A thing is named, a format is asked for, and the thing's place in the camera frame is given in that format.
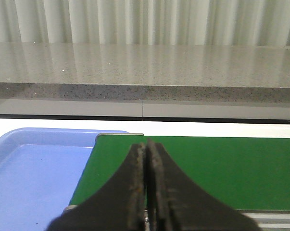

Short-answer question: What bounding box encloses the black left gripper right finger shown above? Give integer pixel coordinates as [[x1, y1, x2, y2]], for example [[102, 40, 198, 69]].
[[147, 140, 260, 231]]

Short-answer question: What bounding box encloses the white pleated curtain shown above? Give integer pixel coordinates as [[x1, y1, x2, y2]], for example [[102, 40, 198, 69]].
[[0, 0, 290, 46]]

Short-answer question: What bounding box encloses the blue plastic tray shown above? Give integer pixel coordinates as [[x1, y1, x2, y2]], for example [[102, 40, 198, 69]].
[[0, 128, 126, 231]]

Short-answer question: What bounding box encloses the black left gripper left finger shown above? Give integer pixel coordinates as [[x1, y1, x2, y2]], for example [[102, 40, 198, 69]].
[[47, 144, 145, 231]]

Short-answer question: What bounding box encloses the green conveyor belt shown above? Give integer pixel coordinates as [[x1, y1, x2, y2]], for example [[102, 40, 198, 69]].
[[70, 135, 290, 211]]

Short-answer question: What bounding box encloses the grey speckled stone counter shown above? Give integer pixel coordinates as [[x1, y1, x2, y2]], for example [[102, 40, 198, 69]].
[[0, 41, 290, 121]]

